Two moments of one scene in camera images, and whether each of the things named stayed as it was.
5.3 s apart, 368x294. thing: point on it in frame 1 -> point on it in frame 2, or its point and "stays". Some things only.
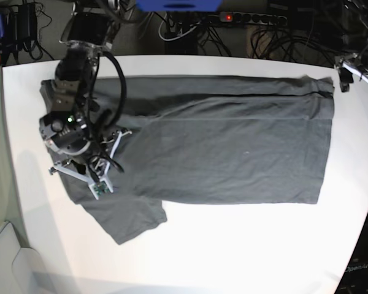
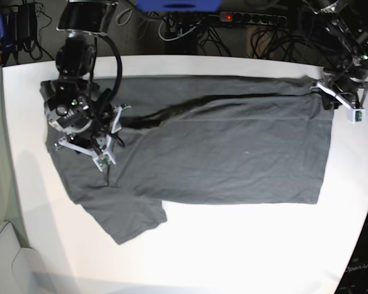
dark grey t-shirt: (260, 139) stays
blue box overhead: (179, 5) stays
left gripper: (90, 160) -> (86, 140)
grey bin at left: (13, 269) stays
